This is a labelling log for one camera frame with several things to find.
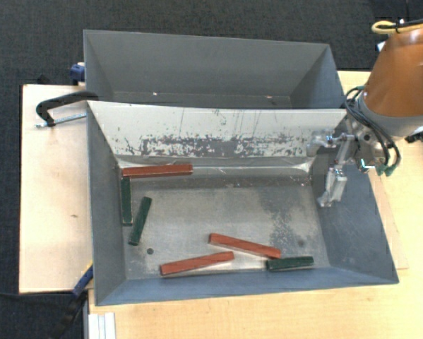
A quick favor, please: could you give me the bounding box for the dark green flat block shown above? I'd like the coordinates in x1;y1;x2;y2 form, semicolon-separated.
266;256;315;272
128;196;153;246
120;177;133;226

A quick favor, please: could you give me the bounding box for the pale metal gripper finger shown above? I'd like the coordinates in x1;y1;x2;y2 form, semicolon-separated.
306;129;342;157
317;167;348;208

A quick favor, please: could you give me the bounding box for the grey metal bin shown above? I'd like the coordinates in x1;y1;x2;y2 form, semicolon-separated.
83;29;400;307

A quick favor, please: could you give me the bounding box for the red-brown flat block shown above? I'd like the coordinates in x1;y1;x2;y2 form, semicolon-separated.
121;163;194;179
159;251;236;277
208;232;282;260

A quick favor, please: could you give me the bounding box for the black cylinder on white bracket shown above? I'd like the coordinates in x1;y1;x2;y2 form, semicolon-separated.
404;125;423;144

